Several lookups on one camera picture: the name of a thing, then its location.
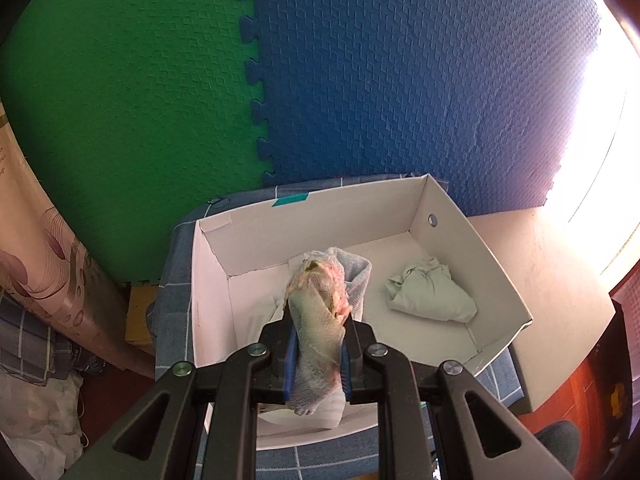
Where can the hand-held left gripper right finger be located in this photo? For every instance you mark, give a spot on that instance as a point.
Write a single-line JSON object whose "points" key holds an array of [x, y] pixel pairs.
{"points": [[345, 380]]}

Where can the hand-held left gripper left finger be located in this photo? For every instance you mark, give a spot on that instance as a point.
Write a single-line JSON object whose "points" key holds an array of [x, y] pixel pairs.
{"points": [[290, 375]]}

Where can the pale mesh underwear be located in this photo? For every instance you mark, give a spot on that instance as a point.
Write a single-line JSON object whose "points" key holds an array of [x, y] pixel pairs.
{"points": [[315, 330]]}

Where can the white waffle underwear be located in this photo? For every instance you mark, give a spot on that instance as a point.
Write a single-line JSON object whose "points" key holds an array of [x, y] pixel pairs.
{"points": [[357, 275]]}

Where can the white shoe box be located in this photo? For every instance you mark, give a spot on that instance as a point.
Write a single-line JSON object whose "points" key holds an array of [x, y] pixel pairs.
{"points": [[215, 300]]}

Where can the light green underwear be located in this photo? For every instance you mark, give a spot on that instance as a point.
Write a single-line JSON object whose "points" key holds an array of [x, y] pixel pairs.
{"points": [[430, 295]]}

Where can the white cloth in box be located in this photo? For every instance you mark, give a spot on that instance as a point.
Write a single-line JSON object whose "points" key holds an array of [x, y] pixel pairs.
{"points": [[262, 317]]}

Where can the blue checked cloth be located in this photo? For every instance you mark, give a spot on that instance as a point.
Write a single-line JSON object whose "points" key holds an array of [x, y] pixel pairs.
{"points": [[172, 320]]}

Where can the yellow cardboard box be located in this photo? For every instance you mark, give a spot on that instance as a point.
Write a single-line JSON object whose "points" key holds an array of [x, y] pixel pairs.
{"points": [[137, 317]]}

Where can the person's right leg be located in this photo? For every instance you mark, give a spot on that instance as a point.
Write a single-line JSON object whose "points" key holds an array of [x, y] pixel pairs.
{"points": [[557, 442]]}

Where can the grey cardboard box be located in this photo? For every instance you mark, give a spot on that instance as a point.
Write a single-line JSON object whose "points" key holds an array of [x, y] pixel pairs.
{"points": [[545, 280]]}

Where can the white floral sheet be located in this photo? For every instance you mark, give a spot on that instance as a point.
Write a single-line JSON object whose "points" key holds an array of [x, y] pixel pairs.
{"points": [[35, 420]]}

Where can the grey checked quilt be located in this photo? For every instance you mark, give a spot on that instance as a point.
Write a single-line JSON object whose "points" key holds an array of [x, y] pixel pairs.
{"points": [[25, 340]]}

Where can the floral curtain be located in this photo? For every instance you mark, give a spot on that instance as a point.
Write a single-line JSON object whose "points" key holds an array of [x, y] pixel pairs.
{"points": [[45, 260]]}

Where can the small yellow object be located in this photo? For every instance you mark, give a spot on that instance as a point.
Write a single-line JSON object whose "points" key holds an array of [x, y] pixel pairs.
{"points": [[617, 395]]}

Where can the green foam mat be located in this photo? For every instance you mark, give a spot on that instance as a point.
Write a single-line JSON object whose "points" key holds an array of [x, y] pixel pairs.
{"points": [[125, 110]]}

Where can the blue foam mat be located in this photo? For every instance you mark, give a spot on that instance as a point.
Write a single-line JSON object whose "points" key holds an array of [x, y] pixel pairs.
{"points": [[425, 70]]}

